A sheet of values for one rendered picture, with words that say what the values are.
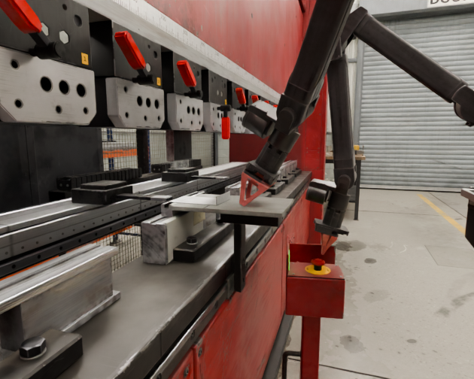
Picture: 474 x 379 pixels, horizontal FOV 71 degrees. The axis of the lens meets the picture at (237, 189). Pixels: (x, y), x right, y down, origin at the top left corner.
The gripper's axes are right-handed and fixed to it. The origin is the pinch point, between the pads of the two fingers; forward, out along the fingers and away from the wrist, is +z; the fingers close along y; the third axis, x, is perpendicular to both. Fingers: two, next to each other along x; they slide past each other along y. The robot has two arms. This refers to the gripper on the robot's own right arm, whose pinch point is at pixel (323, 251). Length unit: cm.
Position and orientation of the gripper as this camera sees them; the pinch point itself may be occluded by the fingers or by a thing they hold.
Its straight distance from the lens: 110.9
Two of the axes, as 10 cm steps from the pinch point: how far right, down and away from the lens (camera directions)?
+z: -2.4, 9.5, 1.8
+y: -9.6, -2.6, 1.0
